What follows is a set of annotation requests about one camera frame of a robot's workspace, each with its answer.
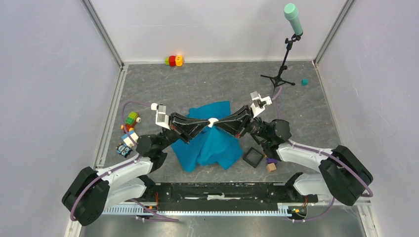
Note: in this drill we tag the black tripod microphone stand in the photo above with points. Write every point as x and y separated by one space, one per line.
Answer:
278 80

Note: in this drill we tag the black square frame lower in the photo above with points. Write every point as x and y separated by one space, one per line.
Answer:
253 157

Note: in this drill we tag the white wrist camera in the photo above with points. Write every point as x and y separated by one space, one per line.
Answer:
161 118
259 103

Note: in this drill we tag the teal blue cloth garment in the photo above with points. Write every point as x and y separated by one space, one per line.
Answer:
212 145

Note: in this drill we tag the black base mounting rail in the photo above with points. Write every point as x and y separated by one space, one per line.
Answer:
257 196

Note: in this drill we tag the purple toy block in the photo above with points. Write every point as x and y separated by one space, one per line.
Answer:
271 160

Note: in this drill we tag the green red orange toy stack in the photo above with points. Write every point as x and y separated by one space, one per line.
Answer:
174 60

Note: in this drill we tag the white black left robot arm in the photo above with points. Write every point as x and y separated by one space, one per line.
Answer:
93 191

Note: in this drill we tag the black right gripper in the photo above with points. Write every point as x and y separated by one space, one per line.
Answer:
235 124

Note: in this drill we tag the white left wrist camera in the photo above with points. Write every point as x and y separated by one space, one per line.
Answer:
161 118

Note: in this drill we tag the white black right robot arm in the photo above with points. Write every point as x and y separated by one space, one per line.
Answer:
338 172

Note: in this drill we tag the white slotted cable duct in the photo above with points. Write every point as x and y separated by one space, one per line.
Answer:
137 210

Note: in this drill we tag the small white brooch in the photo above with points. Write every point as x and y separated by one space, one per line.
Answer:
212 121

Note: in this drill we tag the colourful toy block train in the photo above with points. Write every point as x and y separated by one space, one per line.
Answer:
132 119

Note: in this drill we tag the mint green microphone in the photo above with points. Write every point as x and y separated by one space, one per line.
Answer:
291 14

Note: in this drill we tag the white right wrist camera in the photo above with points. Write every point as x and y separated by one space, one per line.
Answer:
259 103

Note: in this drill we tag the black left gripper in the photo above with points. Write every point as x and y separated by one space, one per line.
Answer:
191 128

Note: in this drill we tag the tan wooden cube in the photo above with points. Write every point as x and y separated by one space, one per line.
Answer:
271 167

